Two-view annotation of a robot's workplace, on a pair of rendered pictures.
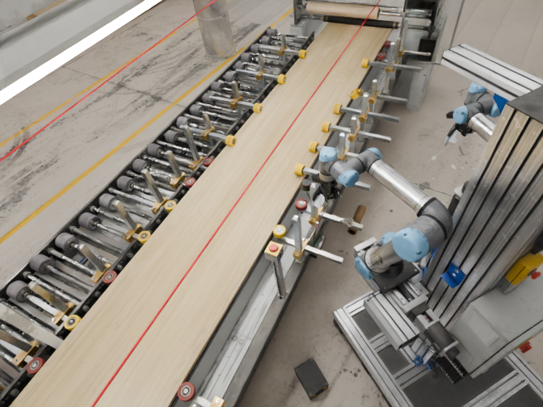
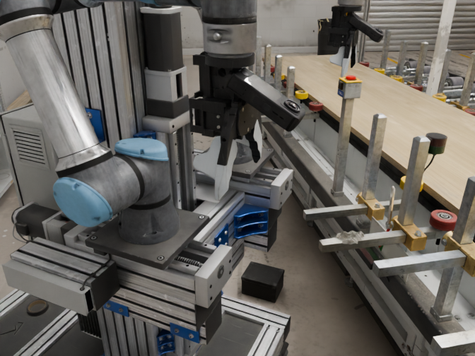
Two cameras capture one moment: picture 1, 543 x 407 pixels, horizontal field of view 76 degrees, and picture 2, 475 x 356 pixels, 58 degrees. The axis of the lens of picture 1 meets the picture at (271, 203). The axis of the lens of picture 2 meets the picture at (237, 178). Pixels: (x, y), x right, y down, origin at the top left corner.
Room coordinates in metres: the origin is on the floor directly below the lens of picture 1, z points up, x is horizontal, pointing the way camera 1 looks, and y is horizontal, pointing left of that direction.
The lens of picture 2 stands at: (1.80, -1.50, 1.63)
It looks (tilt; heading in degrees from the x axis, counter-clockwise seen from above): 27 degrees down; 134
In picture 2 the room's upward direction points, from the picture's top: straight up
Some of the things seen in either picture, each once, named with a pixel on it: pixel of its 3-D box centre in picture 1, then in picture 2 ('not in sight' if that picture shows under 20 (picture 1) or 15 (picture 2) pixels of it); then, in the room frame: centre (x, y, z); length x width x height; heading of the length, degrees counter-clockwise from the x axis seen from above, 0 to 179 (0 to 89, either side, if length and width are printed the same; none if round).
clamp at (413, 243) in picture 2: (315, 215); (408, 232); (1.38, -0.27, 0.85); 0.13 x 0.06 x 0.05; 146
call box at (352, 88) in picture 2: (274, 252); (349, 88); (0.94, 0.03, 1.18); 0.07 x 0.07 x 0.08; 56
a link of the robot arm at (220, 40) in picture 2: not in sight; (228, 39); (1.36, -1.07, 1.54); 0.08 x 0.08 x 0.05
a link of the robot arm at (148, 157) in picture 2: not in sight; (141, 168); (1.01, -1.01, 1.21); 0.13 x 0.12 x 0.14; 103
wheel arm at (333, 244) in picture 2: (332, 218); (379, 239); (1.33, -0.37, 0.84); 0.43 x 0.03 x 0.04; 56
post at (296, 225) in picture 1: (298, 241); (370, 175); (1.15, -0.12, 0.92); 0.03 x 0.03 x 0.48; 56
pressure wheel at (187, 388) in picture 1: (188, 393); (315, 111); (0.44, 0.54, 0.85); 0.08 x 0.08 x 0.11
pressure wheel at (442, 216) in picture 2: (301, 207); (440, 229); (1.45, -0.19, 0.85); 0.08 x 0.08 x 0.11
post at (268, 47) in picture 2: not in sight; (266, 80); (-0.09, 0.73, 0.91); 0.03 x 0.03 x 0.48; 56
